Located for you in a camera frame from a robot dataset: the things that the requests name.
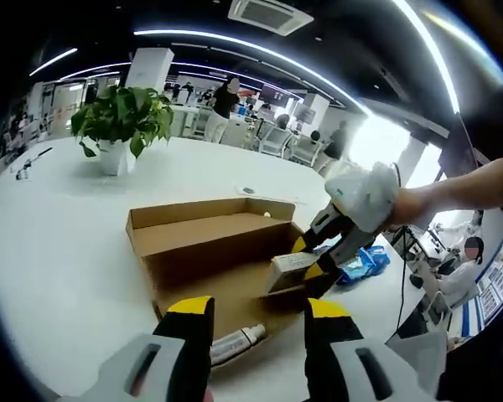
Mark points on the blue white display board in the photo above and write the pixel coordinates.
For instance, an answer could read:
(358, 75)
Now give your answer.
(494, 285)

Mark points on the white tube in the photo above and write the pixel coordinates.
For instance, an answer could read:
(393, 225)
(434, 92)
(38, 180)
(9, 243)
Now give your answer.
(239, 341)

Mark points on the ceiling air conditioner vent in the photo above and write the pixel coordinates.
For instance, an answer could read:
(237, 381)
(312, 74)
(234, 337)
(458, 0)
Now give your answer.
(270, 14)

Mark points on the grey mesh office chair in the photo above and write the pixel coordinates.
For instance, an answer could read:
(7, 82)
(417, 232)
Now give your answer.
(423, 364)

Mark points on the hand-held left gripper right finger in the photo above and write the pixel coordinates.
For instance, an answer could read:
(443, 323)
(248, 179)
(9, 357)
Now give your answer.
(327, 331)

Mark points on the green potted plant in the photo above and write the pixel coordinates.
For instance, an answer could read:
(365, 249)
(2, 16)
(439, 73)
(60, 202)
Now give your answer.
(121, 117)

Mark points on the brown cardboard shoe box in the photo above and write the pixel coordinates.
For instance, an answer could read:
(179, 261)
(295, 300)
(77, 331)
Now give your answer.
(201, 234)

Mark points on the small white carton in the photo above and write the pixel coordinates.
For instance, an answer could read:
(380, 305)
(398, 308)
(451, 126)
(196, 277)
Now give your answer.
(291, 268)

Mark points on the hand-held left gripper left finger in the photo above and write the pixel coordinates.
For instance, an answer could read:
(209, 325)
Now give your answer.
(188, 331)

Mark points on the white square pillar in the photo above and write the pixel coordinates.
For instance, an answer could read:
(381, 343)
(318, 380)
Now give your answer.
(151, 67)

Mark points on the person's left hand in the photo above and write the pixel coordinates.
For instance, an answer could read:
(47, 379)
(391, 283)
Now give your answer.
(208, 395)

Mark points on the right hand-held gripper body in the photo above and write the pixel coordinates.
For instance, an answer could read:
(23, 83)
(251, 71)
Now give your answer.
(364, 197)

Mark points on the crumpled blue plastic packet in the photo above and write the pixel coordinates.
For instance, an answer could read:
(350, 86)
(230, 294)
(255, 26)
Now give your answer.
(369, 264)

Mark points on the white table socket panel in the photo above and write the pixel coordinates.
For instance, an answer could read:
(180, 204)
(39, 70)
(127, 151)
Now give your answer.
(272, 196)

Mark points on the white office chair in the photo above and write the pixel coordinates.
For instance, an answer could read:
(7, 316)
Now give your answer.
(310, 148)
(276, 140)

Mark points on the small black white device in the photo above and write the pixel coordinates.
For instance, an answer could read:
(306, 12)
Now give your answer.
(31, 163)

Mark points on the long ceiling light strip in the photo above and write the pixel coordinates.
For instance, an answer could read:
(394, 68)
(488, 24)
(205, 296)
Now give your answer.
(431, 46)
(255, 44)

